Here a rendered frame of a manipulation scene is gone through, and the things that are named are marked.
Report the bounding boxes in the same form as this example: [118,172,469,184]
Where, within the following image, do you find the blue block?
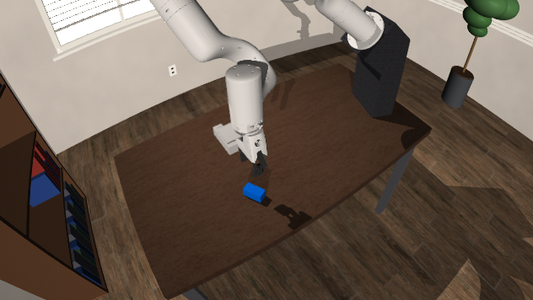
[243,182,266,202]

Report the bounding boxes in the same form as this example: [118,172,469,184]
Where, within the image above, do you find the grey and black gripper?
[235,128,267,178]

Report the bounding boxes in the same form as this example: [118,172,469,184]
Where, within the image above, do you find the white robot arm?
[149,0,385,155]

